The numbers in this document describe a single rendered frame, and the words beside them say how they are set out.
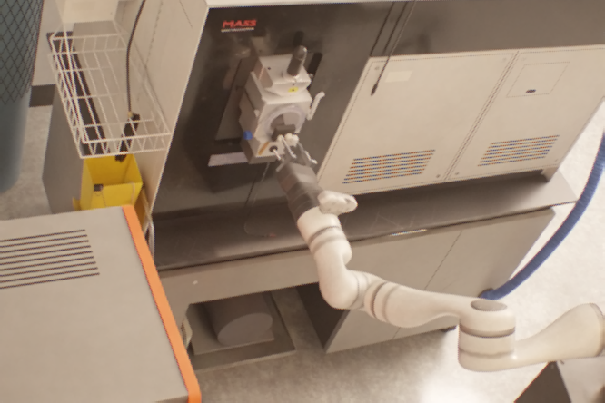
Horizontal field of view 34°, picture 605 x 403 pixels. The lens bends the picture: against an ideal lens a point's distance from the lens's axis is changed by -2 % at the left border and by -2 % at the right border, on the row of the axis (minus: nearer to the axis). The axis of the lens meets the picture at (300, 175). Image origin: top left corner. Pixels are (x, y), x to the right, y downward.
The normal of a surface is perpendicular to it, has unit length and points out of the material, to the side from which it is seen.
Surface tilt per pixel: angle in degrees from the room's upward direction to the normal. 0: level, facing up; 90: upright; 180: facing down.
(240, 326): 90
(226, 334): 90
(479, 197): 0
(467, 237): 90
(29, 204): 0
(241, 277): 90
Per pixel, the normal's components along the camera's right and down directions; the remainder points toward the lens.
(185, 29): -0.89, 0.11
